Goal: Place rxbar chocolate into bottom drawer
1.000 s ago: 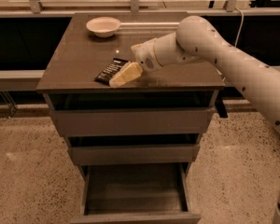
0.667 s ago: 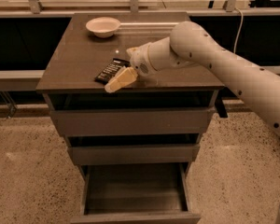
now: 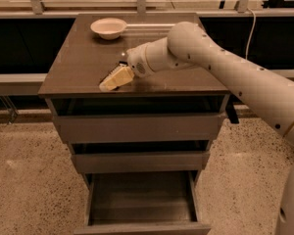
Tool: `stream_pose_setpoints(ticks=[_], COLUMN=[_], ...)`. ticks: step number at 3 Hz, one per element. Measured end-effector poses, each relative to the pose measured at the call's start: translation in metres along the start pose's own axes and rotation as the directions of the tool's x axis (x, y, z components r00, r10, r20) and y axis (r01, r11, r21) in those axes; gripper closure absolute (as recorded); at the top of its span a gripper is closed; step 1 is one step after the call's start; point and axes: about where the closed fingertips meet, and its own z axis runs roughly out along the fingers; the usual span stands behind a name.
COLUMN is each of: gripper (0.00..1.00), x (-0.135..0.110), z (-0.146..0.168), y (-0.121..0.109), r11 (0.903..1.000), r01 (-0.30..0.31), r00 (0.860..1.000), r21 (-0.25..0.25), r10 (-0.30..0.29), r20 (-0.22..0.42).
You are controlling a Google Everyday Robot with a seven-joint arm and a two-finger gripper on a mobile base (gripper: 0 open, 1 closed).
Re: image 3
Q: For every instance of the grey open bottom drawer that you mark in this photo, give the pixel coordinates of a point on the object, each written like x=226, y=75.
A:
x=142, y=203

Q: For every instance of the grey drawer cabinet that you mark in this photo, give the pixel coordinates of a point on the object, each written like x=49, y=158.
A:
x=85, y=58

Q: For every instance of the grey middle drawer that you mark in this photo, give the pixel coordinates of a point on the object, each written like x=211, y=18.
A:
x=140, y=156

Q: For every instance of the white bowl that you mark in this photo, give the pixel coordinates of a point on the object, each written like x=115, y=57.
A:
x=109, y=28

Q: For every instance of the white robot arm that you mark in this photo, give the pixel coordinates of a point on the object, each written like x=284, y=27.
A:
x=269, y=95

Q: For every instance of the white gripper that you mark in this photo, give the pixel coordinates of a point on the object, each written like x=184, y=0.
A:
x=137, y=61

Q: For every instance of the grey top drawer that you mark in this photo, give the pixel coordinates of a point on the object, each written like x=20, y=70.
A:
x=111, y=119

